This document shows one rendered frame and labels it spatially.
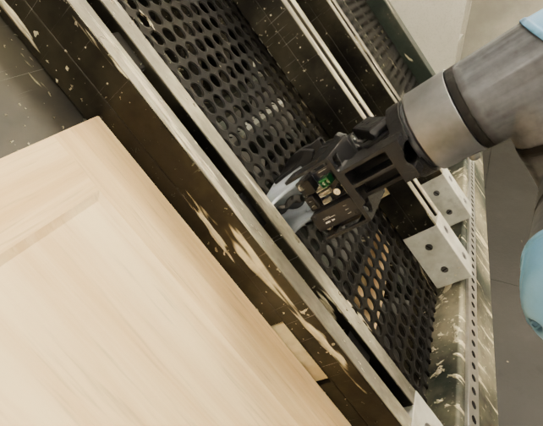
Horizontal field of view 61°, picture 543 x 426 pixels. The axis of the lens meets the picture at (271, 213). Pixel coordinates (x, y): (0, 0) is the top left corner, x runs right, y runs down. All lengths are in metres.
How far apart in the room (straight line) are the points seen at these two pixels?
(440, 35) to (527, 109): 3.60
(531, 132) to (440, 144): 0.06
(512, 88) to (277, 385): 0.32
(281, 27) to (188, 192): 0.46
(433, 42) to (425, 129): 3.60
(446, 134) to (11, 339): 0.34
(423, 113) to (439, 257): 0.55
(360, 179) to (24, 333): 0.28
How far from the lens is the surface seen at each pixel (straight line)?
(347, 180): 0.41
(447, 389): 0.76
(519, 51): 0.39
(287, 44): 0.83
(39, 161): 0.40
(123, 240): 0.40
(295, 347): 0.49
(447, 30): 3.97
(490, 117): 0.39
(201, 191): 0.42
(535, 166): 0.41
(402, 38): 1.74
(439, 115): 0.39
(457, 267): 0.93
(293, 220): 0.51
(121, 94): 0.43
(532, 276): 0.28
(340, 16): 1.06
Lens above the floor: 1.46
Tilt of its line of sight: 30 degrees down
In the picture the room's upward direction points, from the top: straight up
